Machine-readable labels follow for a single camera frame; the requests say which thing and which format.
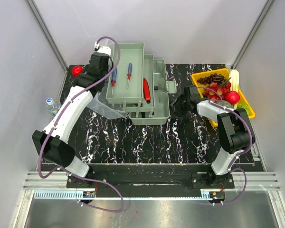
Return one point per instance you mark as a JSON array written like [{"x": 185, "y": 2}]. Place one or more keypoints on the clear water bottle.
[{"x": 53, "y": 106}]

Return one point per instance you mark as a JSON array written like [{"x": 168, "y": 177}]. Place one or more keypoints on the black marble pattern mat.
[{"x": 189, "y": 139}]

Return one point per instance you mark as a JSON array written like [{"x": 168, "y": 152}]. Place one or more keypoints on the white corn cob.
[{"x": 234, "y": 80}]

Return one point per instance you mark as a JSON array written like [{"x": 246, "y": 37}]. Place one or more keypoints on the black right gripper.
[{"x": 176, "y": 108}]

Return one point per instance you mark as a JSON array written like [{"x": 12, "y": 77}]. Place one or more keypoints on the aluminium frame post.
[
  {"x": 257, "y": 25},
  {"x": 45, "y": 31}
]

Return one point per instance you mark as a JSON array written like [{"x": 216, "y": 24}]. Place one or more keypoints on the dark purple grape bunch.
[{"x": 213, "y": 78}]

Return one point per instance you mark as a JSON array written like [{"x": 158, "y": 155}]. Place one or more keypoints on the translucent green tool box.
[{"x": 125, "y": 100}]

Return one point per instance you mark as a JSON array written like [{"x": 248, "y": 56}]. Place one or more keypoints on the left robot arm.
[{"x": 52, "y": 143}]

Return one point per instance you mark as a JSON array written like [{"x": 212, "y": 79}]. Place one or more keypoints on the small hammer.
[{"x": 150, "y": 110}]

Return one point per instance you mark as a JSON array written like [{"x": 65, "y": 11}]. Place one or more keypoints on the aluminium front rail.
[{"x": 62, "y": 186}]

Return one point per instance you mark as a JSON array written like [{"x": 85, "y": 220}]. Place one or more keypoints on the red utility knife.
[{"x": 146, "y": 91}]

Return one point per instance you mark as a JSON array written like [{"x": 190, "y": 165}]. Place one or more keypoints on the yellow plastic fruit tray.
[{"x": 207, "y": 109}]

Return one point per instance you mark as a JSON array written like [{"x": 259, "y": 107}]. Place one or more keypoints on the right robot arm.
[{"x": 235, "y": 132}]

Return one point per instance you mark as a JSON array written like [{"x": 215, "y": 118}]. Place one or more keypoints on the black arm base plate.
[{"x": 157, "y": 185}]

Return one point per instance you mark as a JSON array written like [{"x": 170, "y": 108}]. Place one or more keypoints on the green pepper toy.
[{"x": 244, "y": 106}]

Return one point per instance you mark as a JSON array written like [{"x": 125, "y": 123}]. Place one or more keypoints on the blue handled screwdriver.
[{"x": 113, "y": 81}]

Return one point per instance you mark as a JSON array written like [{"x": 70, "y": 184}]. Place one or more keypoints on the aluminium frame post right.
[{"x": 257, "y": 25}]

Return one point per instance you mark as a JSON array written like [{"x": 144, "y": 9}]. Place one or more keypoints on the aluminium frame post left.
[{"x": 45, "y": 31}]

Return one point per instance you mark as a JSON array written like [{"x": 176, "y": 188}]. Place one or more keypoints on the red plastic apple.
[{"x": 76, "y": 70}]

